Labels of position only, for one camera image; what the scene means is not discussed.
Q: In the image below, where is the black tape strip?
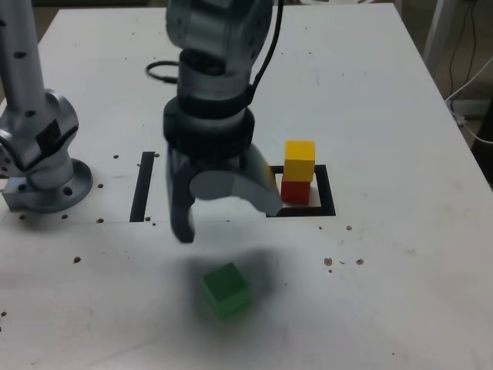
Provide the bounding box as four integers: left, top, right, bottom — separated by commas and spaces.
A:
129, 151, 156, 224

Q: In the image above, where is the black tape square outline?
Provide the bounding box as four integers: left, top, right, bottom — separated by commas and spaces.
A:
265, 164, 337, 218

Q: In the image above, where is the thin black hanging cable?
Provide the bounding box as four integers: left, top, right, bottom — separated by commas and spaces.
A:
448, 3, 471, 99
468, 0, 478, 84

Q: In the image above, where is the yellow cube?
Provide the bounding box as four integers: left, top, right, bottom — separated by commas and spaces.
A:
283, 140, 317, 183

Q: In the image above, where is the white metal frame post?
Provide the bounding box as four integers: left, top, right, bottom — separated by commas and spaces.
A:
422, 0, 450, 69

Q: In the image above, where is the green cube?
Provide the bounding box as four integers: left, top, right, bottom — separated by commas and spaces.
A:
202, 262, 253, 321

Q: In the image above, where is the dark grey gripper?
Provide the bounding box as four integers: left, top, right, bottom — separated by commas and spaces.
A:
166, 144, 284, 245

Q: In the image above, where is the red cube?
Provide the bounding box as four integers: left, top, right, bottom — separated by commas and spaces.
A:
280, 178, 312, 205

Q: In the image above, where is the white cable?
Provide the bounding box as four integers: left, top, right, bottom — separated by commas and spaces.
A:
445, 56, 493, 144

